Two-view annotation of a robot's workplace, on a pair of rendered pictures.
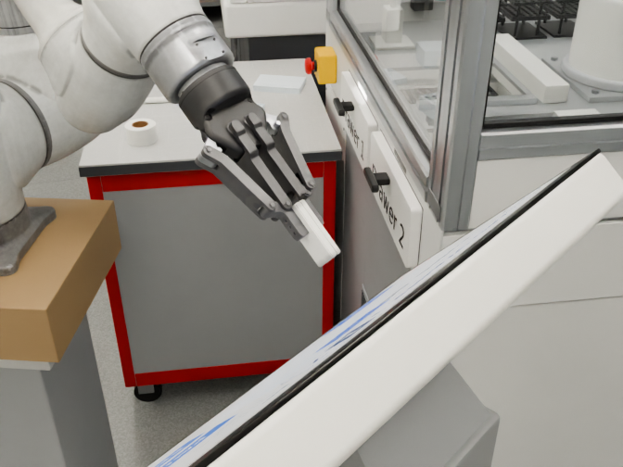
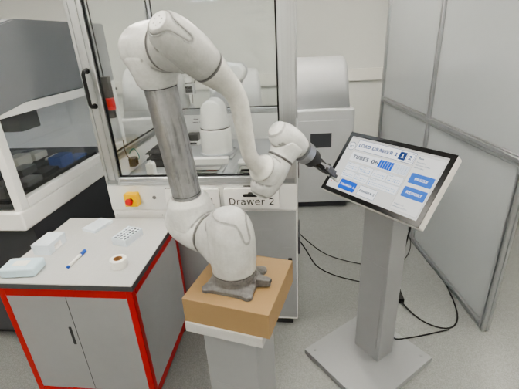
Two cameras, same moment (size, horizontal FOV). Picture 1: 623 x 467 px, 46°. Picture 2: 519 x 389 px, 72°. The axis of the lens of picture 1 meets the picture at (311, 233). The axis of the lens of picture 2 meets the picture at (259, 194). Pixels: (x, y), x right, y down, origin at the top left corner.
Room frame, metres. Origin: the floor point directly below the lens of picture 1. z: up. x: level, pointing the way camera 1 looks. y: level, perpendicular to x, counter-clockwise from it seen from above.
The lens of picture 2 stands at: (0.60, 1.49, 1.64)
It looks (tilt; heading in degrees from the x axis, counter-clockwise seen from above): 24 degrees down; 285
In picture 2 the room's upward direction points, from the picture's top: 3 degrees counter-clockwise
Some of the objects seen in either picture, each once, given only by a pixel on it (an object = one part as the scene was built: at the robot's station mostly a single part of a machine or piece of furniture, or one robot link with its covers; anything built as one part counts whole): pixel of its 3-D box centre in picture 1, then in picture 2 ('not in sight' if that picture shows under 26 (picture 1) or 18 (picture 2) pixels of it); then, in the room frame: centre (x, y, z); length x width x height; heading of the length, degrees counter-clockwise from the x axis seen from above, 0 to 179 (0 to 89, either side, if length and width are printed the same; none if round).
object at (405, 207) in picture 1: (392, 195); (251, 197); (1.09, -0.14, 0.87); 0.29 x 0.02 x 0.11; 8
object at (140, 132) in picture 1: (141, 132); (118, 262); (1.55, 0.39, 0.78); 0.07 x 0.07 x 0.04
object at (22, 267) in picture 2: not in sight; (22, 267); (1.95, 0.50, 0.78); 0.15 x 0.10 x 0.04; 14
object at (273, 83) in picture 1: (279, 83); (97, 224); (1.89, 0.09, 0.77); 0.13 x 0.09 x 0.02; 80
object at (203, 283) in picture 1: (219, 229); (112, 308); (1.77, 0.26, 0.38); 0.62 x 0.58 x 0.76; 8
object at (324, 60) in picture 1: (324, 65); (131, 199); (1.73, -0.03, 0.88); 0.07 x 0.05 x 0.07; 8
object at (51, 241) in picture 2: not in sight; (49, 243); (1.98, 0.31, 0.79); 0.13 x 0.09 x 0.05; 97
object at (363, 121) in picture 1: (357, 119); (192, 197); (1.41, -0.09, 0.87); 0.29 x 0.02 x 0.11; 8
